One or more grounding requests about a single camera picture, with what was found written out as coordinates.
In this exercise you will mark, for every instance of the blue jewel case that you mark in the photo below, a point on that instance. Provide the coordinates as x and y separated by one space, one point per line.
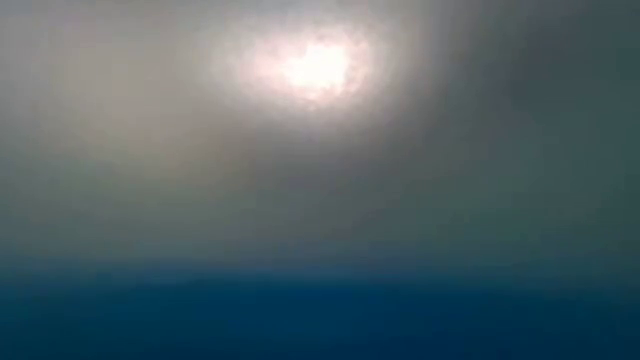
320 320

